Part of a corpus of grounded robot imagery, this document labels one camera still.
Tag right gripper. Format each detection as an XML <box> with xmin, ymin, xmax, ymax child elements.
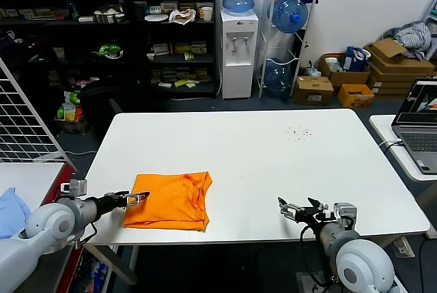
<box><xmin>277</xmin><ymin>196</ymin><xmax>334</xmax><ymax>227</ymax></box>

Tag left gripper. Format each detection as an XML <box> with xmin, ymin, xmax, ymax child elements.
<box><xmin>97</xmin><ymin>189</ymin><xmax>152</xmax><ymax>212</ymax></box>

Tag orange T-shirt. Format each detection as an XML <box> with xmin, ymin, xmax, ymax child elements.
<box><xmin>122</xmin><ymin>170</ymin><xmax>213</xmax><ymax>232</ymax></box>

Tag grey clothes pile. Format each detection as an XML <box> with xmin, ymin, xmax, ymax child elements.
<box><xmin>382</xmin><ymin>22</ymin><xmax>432</xmax><ymax>60</ymax></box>

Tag grey table leg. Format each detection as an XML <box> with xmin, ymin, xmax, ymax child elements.
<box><xmin>84</xmin><ymin>243</ymin><xmax>138</xmax><ymax>286</ymax></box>

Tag grey arrow-marked plate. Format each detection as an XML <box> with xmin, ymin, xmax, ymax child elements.
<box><xmin>295</xmin><ymin>270</ymin><xmax>328</xmax><ymax>293</ymax></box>

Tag scattered dark crumbs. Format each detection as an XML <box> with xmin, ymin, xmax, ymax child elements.
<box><xmin>285</xmin><ymin>125</ymin><xmax>312</xmax><ymax>143</ymax></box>

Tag colourful printed bag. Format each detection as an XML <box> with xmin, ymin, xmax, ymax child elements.
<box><xmin>73</xmin><ymin>248</ymin><xmax>110</xmax><ymax>293</ymax></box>

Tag black office chair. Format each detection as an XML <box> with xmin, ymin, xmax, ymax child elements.
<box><xmin>78</xmin><ymin>79</ymin><xmax>140</xmax><ymax>133</ymax></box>

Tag basket of green packages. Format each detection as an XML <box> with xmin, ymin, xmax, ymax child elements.
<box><xmin>54</xmin><ymin>91</ymin><xmax>88</xmax><ymax>135</ymax></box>

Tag red-edged white table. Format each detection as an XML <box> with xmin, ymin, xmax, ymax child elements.
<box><xmin>0</xmin><ymin>162</ymin><xmax>76</xmax><ymax>293</ymax></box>

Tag white side table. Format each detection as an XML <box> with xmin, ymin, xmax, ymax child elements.
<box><xmin>368</xmin><ymin>114</ymin><xmax>437</xmax><ymax>182</ymax></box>

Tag closed brown cardboard box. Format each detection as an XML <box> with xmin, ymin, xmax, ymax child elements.
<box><xmin>292</xmin><ymin>76</ymin><xmax>335</xmax><ymax>107</ymax></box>

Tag light blue cloth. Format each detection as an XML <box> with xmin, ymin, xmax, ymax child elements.
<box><xmin>0</xmin><ymin>187</ymin><xmax>32</xmax><ymax>240</ymax></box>

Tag orange cardboard box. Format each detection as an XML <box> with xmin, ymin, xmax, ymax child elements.
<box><xmin>337</xmin><ymin>83</ymin><xmax>375</xmax><ymax>109</ymax></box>

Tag grey laptop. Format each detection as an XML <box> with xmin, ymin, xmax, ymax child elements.
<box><xmin>391</xmin><ymin>78</ymin><xmax>437</xmax><ymax>175</ymax></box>

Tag blue water jug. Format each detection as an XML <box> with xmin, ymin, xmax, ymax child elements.
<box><xmin>263</xmin><ymin>59</ymin><xmax>294</xmax><ymax>94</ymax></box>
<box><xmin>272</xmin><ymin>0</ymin><xmax>309</xmax><ymax>36</ymax></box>

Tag white container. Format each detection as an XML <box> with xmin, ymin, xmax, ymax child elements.
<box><xmin>324</xmin><ymin>57</ymin><xmax>343</xmax><ymax>73</ymax></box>

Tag white water dispenser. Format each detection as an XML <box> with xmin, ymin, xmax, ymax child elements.
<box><xmin>219</xmin><ymin>9</ymin><xmax>259</xmax><ymax>100</ymax></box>

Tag flat cardboard box stack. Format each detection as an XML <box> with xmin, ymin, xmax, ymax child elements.
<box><xmin>367</xmin><ymin>68</ymin><xmax>417</xmax><ymax>96</ymax></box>

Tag blue shopping bag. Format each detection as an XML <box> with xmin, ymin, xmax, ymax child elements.
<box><xmin>343</xmin><ymin>46</ymin><xmax>372</xmax><ymax>73</ymax></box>

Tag large open cardboard box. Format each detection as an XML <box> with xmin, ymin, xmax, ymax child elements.
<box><xmin>363</xmin><ymin>38</ymin><xmax>436</xmax><ymax>76</ymax></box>

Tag black shelving unit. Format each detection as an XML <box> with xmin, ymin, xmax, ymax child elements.
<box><xmin>0</xmin><ymin>0</ymin><xmax>217</xmax><ymax>102</ymax></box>

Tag metal bowl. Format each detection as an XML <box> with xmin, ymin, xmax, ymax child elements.
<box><xmin>92</xmin><ymin>4</ymin><xmax>125</xmax><ymax>25</ymax></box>

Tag white plastic bag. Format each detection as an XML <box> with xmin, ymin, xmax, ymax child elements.
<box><xmin>169</xmin><ymin>9</ymin><xmax>197</xmax><ymax>27</ymax></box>

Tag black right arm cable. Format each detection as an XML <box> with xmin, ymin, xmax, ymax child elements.
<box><xmin>300</xmin><ymin>219</ymin><xmax>320</xmax><ymax>243</ymax></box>

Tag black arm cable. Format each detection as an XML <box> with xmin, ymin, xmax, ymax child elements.
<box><xmin>300</xmin><ymin>219</ymin><xmax>320</xmax><ymax>243</ymax></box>
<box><xmin>73</xmin><ymin>220</ymin><xmax>98</xmax><ymax>250</ymax></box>

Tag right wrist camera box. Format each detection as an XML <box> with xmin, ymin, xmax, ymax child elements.
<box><xmin>333</xmin><ymin>202</ymin><xmax>358</xmax><ymax>226</ymax></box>

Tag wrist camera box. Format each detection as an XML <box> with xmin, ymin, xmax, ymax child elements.
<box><xmin>333</xmin><ymin>202</ymin><xmax>358</xmax><ymax>226</ymax></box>
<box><xmin>61</xmin><ymin>179</ymin><xmax>88</xmax><ymax>200</ymax></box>

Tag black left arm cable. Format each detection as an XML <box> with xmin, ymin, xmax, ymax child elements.
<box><xmin>73</xmin><ymin>220</ymin><xmax>98</xmax><ymax>250</ymax></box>

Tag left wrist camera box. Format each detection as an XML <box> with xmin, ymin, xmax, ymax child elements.
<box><xmin>61</xmin><ymin>179</ymin><xmax>88</xmax><ymax>200</ymax></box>

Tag white wire grid panel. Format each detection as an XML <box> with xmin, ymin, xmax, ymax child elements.
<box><xmin>0</xmin><ymin>57</ymin><xmax>74</xmax><ymax>171</ymax></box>

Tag white laptop cable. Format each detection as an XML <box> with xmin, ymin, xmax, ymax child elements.
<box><xmin>378</xmin><ymin>139</ymin><xmax>404</xmax><ymax>156</ymax></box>

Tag white wire bottle rack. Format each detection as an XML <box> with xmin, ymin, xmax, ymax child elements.
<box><xmin>257</xmin><ymin>0</ymin><xmax>322</xmax><ymax>100</ymax></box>

